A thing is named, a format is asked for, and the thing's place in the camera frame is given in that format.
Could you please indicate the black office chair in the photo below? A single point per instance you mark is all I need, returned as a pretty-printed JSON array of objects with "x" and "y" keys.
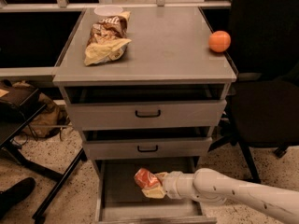
[{"x": 263, "y": 111}]

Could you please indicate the grey drawer cabinet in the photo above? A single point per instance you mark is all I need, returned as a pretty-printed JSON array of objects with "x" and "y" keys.
[{"x": 167, "y": 60}]

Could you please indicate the bottom grey open drawer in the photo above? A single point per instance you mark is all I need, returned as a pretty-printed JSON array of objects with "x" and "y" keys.
[{"x": 121, "y": 200}]

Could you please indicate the middle grey drawer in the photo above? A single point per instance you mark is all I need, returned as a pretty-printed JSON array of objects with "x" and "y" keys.
[{"x": 147, "y": 148}]

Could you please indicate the brown chip bag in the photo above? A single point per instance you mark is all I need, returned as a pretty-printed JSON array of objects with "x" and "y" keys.
[{"x": 108, "y": 39}]

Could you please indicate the orange fruit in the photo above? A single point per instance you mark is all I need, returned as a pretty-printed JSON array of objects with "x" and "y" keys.
[{"x": 219, "y": 41}]

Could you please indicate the black side table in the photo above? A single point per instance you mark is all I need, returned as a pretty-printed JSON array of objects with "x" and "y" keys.
[{"x": 12, "y": 138}]

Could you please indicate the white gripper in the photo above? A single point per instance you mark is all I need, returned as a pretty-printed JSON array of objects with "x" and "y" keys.
[{"x": 173, "y": 181}]

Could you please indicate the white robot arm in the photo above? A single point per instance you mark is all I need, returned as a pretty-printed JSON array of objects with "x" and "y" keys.
[{"x": 209, "y": 186}]

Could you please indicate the top grey drawer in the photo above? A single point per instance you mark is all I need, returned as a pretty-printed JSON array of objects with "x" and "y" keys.
[{"x": 146, "y": 115}]

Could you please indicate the black shoe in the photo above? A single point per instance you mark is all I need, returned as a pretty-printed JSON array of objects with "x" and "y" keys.
[{"x": 15, "y": 194}]

